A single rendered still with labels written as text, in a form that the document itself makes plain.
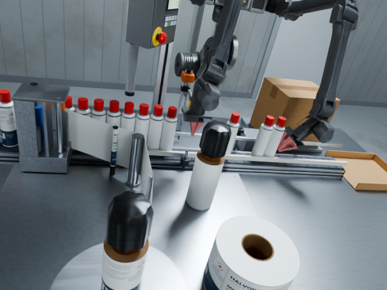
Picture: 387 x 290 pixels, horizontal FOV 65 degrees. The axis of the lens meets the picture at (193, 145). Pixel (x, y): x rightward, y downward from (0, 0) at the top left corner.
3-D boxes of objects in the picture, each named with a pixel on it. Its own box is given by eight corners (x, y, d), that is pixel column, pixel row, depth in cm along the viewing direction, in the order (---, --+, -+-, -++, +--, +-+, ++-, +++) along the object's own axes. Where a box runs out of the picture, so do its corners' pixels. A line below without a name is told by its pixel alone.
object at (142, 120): (132, 155, 118) (137, 107, 107) (132, 147, 122) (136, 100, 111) (145, 156, 119) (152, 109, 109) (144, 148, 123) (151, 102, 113)
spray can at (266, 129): (251, 161, 131) (266, 119, 120) (247, 154, 135) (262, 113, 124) (262, 161, 132) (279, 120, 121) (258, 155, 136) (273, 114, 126)
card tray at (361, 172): (355, 189, 137) (359, 183, 135) (324, 156, 158) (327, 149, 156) (407, 191, 145) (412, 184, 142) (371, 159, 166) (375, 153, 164)
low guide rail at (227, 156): (102, 152, 113) (102, 148, 112) (102, 151, 114) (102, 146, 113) (346, 166, 140) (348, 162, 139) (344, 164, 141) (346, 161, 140)
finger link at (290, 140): (276, 149, 128) (295, 135, 126) (270, 140, 134) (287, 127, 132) (284, 158, 132) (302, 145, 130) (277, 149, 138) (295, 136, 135)
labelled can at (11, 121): (0, 147, 106) (-9, 93, 96) (5, 140, 111) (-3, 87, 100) (16, 148, 108) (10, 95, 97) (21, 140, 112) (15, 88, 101)
